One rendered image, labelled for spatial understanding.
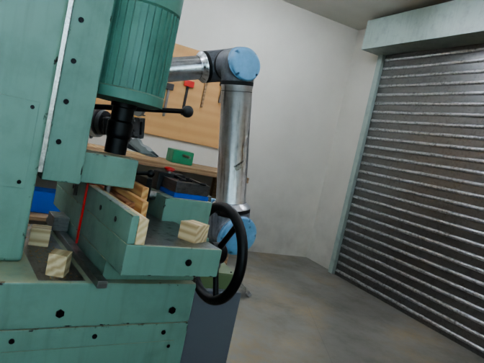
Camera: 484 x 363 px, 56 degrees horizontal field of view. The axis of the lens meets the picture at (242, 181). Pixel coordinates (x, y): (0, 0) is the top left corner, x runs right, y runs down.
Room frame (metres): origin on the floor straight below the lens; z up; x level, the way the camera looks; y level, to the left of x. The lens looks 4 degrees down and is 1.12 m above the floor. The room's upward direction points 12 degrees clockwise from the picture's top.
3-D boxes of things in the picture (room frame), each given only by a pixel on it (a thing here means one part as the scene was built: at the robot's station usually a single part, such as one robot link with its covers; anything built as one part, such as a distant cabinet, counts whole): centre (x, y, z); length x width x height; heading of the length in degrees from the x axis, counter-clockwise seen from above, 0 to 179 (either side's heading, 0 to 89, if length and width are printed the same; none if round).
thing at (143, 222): (1.08, 0.33, 0.92); 0.60 x 0.02 x 0.05; 35
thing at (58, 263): (0.88, 0.32, 0.82); 0.04 x 0.03 x 0.04; 7
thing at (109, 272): (1.12, 0.26, 0.82); 0.40 x 0.21 x 0.04; 35
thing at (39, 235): (1.04, 0.43, 0.82); 0.04 x 0.04 x 0.04; 21
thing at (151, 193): (1.16, 0.22, 0.95); 0.09 x 0.07 x 0.09; 35
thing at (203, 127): (4.30, 1.20, 1.50); 2.00 x 0.04 x 0.90; 116
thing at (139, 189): (1.15, 0.26, 0.94); 0.16 x 0.02 x 0.08; 35
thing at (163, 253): (1.16, 0.23, 0.87); 0.61 x 0.30 x 0.06; 35
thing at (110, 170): (1.08, 0.33, 0.99); 0.14 x 0.07 x 0.09; 125
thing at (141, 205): (1.09, 0.26, 0.93); 0.24 x 0.01 x 0.06; 35
